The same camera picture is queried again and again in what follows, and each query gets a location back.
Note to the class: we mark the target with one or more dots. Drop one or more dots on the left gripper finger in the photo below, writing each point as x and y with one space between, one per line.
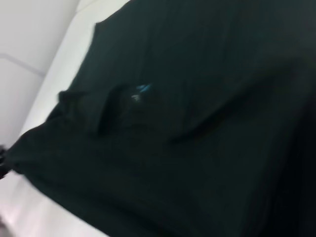
3 160

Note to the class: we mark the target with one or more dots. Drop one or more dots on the black shirt with white print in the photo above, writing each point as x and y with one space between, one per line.
185 123

